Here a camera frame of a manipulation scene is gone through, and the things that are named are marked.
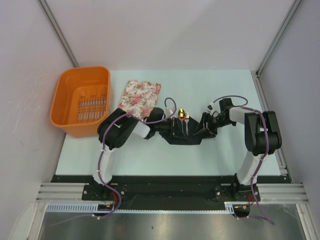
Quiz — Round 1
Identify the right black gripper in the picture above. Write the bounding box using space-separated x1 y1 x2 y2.
193 111 235 139

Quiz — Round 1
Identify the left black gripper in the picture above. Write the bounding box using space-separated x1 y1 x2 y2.
154 117 186 139

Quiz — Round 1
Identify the black paper napkin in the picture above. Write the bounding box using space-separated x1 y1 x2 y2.
157 117 218 146

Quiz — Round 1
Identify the silver fork wooden handle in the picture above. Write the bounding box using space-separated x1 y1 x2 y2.
184 112 190 136

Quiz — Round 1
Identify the iridescent gold spoon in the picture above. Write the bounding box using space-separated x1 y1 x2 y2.
177 108 186 133

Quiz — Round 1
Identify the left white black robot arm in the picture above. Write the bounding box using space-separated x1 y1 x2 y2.
93 107 188 200

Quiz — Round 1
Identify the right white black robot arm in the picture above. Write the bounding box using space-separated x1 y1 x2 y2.
193 95 282 201

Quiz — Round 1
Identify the floral patterned tray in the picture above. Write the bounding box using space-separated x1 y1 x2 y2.
118 79 162 120

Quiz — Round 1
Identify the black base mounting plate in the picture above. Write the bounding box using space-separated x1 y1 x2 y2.
51 175 292 211

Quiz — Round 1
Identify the orange plastic basket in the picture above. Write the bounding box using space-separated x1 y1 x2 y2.
50 66 112 138

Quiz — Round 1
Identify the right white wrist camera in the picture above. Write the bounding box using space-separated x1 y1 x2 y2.
207 102 215 113

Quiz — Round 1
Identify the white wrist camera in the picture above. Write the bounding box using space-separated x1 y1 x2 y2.
165 106 176 118
207 102 215 113

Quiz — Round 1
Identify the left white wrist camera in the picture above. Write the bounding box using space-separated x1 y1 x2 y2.
165 106 176 118

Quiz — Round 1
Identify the aluminium front rail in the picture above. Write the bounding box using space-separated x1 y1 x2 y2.
36 183 85 203

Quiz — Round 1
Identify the white slotted cable duct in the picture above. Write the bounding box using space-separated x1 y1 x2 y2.
46 202 99 213

